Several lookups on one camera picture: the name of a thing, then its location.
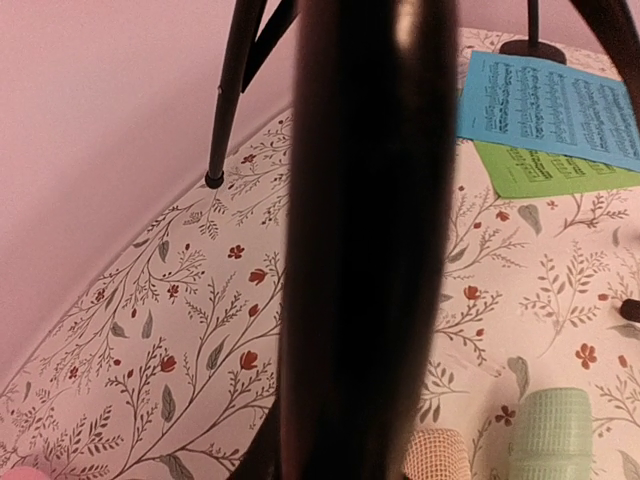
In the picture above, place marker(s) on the black tripod music stand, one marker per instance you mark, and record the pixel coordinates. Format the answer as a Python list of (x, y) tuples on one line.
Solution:
[(371, 171)]

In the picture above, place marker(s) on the green paper sheet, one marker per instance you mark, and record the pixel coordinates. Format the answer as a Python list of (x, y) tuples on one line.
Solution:
[(517, 173)]

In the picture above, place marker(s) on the beige toy microphone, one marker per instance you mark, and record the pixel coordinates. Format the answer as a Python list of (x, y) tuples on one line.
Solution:
[(437, 454)]

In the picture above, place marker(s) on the blue printed paper sheet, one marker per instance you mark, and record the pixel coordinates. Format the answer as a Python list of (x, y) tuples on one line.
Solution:
[(540, 105)]

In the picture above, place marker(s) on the black round-base mic stand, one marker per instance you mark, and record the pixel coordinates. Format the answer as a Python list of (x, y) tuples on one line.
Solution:
[(532, 46)]

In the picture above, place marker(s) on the mint green toy microphone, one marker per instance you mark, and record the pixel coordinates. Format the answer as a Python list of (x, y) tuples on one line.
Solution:
[(552, 437)]

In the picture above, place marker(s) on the pink round pad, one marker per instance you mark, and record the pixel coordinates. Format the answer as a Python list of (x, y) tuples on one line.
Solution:
[(24, 473)]

